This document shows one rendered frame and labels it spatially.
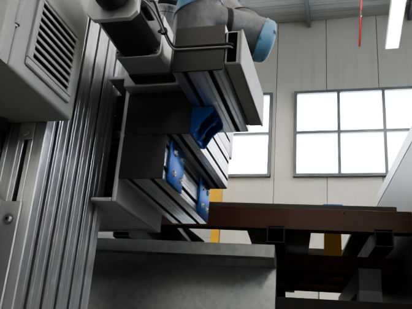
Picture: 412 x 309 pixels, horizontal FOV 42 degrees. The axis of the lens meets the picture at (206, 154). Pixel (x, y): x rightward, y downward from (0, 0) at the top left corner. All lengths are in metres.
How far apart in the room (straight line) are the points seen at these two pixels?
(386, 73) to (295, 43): 1.96
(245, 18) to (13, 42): 0.73
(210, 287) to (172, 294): 0.10
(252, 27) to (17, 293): 0.85
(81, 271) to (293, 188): 9.42
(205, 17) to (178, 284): 0.70
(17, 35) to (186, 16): 0.62
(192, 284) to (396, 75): 10.02
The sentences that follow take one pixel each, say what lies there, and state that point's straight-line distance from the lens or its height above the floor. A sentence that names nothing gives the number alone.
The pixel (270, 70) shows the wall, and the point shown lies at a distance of 11.46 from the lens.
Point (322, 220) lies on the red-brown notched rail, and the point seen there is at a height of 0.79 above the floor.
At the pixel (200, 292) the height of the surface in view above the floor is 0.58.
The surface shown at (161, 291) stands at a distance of 1.51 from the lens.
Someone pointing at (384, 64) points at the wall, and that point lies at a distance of 11.39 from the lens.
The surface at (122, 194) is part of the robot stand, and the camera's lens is 1.06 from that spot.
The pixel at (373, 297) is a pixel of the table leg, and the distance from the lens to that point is 1.57.
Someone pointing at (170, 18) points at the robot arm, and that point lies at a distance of 1.74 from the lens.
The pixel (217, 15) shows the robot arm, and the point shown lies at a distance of 1.36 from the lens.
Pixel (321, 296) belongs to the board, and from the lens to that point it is 9.91.
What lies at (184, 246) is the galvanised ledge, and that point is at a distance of 1.35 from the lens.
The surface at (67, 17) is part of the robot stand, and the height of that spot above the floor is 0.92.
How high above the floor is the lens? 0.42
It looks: 20 degrees up
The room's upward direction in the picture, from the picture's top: 4 degrees clockwise
